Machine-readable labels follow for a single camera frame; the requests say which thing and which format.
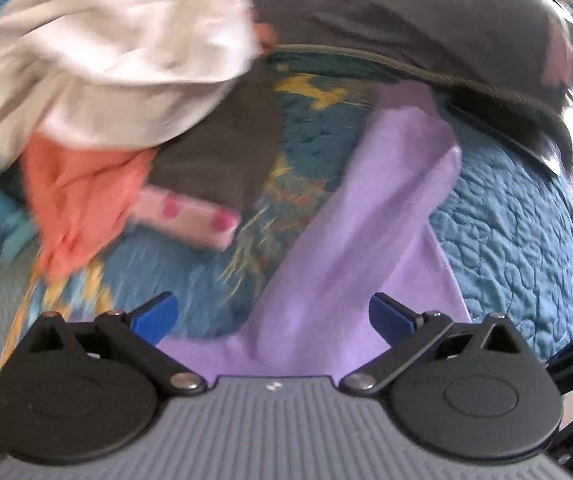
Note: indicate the coral garment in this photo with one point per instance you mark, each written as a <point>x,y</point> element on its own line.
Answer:
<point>81,200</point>

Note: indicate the blue floral quilt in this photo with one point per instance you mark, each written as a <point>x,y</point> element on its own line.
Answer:
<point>506,240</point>

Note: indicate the pink dotted sock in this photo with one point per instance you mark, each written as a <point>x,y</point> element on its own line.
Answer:
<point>186,217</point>

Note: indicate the dark grey jacket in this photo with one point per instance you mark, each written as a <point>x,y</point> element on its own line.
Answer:
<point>406,10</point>

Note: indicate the white garment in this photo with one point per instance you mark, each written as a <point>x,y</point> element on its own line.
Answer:
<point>106,55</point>

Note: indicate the purple sweatshirt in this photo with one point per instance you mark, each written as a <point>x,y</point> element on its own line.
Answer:
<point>356,240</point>

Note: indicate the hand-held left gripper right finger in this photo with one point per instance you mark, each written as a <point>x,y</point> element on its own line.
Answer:
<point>391,317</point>

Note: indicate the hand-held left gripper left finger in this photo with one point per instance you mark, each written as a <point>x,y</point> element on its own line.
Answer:
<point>156,317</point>

